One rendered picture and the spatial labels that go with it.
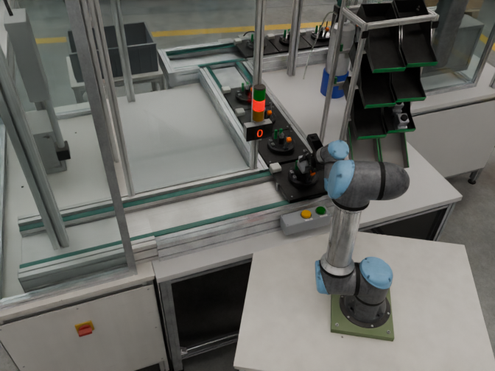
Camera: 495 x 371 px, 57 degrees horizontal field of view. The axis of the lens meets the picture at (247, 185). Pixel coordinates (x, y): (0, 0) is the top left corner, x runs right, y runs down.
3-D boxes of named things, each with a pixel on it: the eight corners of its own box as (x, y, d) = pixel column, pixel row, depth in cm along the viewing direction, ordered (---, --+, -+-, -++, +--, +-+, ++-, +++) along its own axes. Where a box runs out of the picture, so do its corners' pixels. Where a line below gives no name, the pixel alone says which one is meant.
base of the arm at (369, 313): (383, 327, 166) (390, 313, 159) (342, 316, 169) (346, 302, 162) (386, 294, 177) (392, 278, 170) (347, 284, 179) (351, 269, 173)
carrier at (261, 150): (312, 158, 227) (315, 138, 218) (267, 168, 220) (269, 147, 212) (292, 131, 243) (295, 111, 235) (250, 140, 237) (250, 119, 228)
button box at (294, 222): (329, 224, 201) (331, 214, 197) (285, 235, 195) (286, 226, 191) (322, 213, 206) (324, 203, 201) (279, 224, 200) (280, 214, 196)
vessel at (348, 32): (351, 74, 279) (364, 12, 253) (331, 78, 275) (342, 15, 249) (340, 64, 288) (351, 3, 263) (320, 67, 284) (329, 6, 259)
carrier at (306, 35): (342, 45, 322) (345, 27, 314) (311, 49, 316) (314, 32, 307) (327, 31, 339) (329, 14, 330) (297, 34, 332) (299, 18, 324)
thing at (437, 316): (504, 412, 150) (507, 408, 148) (233, 369, 158) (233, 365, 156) (462, 249, 202) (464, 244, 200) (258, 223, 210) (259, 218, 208)
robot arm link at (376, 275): (390, 305, 161) (398, 283, 152) (350, 303, 162) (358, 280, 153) (384, 277, 170) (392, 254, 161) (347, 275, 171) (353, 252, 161)
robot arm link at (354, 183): (356, 303, 161) (388, 176, 128) (313, 301, 161) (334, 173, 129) (351, 277, 170) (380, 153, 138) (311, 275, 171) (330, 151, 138)
